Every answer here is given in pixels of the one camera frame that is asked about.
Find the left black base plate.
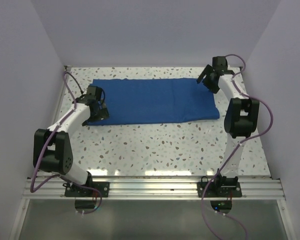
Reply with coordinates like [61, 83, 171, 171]
[62, 181, 110, 198]

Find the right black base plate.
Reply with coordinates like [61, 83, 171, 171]
[196, 175, 243, 198]

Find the aluminium mounting rail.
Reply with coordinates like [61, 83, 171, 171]
[22, 175, 285, 200]

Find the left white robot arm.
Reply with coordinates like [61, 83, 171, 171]
[31, 85, 109, 197]

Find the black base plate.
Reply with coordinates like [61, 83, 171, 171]
[196, 175, 243, 198]
[62, 181, 110, 198]

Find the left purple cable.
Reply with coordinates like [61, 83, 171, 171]
[29, 71, 103, 214]

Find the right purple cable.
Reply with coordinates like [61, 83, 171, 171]
[200, 53, 275, 240]

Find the purple cable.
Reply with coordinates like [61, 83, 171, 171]
[29, 71, 103, 214]
[200, 53, 275, 240]

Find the blue surgical cloth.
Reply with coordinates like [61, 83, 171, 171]
[89, 78, 220, 126]

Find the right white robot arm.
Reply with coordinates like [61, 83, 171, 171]
[196, 56, 260, 197]

